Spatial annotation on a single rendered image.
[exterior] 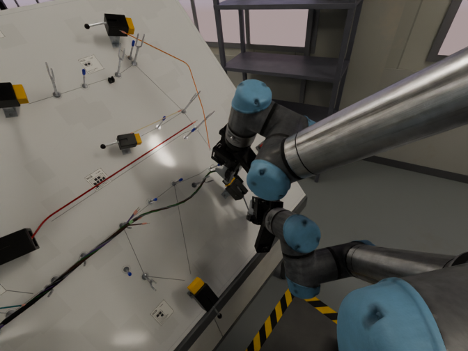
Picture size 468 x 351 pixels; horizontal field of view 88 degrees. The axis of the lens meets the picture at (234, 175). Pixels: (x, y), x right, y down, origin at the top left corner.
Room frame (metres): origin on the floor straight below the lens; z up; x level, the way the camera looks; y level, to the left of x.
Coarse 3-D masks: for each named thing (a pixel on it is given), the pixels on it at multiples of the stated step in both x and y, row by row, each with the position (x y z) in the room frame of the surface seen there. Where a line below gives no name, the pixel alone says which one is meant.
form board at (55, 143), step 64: (64, 0) 0.92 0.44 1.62; (128, 0) 1.03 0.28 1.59; (0, 64) 0.69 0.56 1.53; (64, 64) 0.76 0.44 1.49; (128, 64) 0.84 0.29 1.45; (192, 64) 0.95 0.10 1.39; (0, 128) 0.56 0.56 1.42; (64, 128) 0.61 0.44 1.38; (128, 128) 0.67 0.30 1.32; (192, 128) 0.74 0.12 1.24; (0, 192) 0.44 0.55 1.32; (64, 192) 0.47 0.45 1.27; (128, 192) 0.51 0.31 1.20; (192, 192) 0.56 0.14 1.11; (64, 256) 0.34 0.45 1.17; (128, 256) 0.36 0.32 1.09; (192, 256) 0.39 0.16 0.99; (0, 320) 0.21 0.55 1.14; (64, 320) 0.22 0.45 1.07; (128, 320) 0.23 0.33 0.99; (192, 320) 0.24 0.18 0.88
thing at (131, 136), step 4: (120, 136) 0.58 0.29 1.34; (124, 136) 0.58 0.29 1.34; (128, 136) 0.59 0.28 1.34; (132, 136) 0.59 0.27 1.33; (120, 140) 0.57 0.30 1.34; (124, 140) 0.58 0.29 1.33; (128, 140) 0.58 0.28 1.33; (132, 140) 0.58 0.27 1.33; (108, 144) 0.56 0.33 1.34; (112, 144) 0.56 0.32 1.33; (120, 144) 0.56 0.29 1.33; (124, 144) 0.56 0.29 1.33; (128, 144) 0.57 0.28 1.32; (132, 144) 0.57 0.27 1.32; (136, 144) 0.58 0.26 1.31; (120, 148) 0.57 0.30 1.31; (124, 148) 0.57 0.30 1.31; (128, 148) 0.61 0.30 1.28; (124, 152) 0.60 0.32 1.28; (128, 152) 0.61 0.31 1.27
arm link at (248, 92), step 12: (240, 84) 0.48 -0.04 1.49; (252, 84) 0.47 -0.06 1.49; (264, 84) 0.48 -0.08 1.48; (240, 96) 0.44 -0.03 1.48; (252, 96) 0.44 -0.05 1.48; (264, 96) 0.44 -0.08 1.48; (240, 108) 0.44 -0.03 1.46; (252, 108) 0.43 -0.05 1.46; (264, 108) 0.43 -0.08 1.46; (228, 120) 0.49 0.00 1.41; (240, 120) 0.45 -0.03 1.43; (252, 120) 0.43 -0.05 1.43; (264, 120) 0.43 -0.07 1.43; (240, 132) 0.46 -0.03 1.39; (252, 132) 0.46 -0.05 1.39
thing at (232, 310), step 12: (276, 252) 0.60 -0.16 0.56; (264, 264) 0.53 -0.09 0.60; (276, 264) 0.60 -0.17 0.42; (252, 276) 0.47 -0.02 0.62; (264, 276) 0.53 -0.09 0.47; (240, 288) 0.41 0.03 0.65; (252, 288) 0.46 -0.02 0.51; (240, 300) 0.40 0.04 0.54; (228, 312) 0.35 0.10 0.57; (240, 312) 0.39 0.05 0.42; (228, 324) 0.34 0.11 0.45
